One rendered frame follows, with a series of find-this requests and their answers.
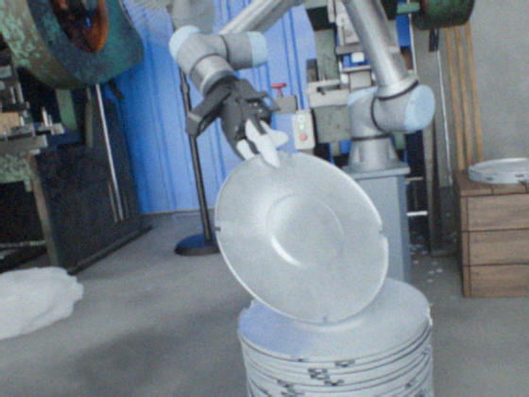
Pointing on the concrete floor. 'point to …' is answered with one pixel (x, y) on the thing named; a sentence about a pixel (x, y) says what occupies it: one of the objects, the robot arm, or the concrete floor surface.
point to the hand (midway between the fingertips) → (268, 164)
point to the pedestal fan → (182, 9)
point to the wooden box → (491, 236)
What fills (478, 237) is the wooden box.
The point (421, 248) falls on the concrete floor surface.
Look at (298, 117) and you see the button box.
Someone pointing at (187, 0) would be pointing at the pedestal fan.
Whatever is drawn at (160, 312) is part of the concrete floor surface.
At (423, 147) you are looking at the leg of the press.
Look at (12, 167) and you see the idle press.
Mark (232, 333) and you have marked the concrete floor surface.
